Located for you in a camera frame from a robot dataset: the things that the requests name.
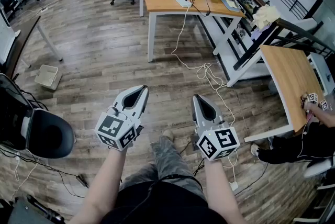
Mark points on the person's camouflage trousers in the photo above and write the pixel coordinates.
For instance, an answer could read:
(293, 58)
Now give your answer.
(170, 162)

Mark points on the person's left forearm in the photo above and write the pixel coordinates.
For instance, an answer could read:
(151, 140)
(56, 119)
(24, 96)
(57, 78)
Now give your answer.
(104, 178)

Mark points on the person's right forearm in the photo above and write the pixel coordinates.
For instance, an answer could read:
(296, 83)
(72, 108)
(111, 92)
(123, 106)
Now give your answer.
(220, 191)

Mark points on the small wooden table white frame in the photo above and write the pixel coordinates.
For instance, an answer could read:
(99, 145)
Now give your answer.
(290, 79)

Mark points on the white waste basket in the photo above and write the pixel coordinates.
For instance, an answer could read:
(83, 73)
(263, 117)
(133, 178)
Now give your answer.
(48, 77)

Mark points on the purple cloth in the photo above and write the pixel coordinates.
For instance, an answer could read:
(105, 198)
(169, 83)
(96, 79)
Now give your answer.
(256, 33)

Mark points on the dark handrail railing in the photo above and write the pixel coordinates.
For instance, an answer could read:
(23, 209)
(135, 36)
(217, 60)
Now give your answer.
(298, 29)

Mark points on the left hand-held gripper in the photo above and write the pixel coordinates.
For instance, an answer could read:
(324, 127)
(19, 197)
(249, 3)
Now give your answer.
(110, 126)

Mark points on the blue notebook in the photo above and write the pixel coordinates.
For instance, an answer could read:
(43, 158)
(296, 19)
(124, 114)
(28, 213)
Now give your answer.
(231, 7)

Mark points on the person's tan shoe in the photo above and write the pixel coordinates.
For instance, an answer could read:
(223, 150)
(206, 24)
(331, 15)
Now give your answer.
(168, 134)

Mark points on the white shelf unit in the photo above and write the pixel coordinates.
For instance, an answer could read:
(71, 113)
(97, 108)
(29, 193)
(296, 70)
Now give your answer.
(320, 71)

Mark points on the black padded chair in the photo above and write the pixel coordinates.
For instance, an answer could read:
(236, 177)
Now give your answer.
(49, 134)

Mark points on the cream cloth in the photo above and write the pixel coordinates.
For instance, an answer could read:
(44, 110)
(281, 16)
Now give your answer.
(265, 17)

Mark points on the yellow cloth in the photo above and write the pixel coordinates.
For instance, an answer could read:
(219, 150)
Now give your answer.
(230, 3)

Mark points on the white floor power strip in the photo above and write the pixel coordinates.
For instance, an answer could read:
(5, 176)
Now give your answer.
(44, 10)

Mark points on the person's black shirt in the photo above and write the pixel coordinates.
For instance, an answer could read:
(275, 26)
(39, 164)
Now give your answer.
(162, 204)

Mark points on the black tripod equipment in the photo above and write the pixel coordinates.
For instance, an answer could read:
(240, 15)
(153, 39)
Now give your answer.
(34, 211)

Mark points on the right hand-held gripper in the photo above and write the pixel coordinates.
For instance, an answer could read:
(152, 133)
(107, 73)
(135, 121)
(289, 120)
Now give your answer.
(220, 143)

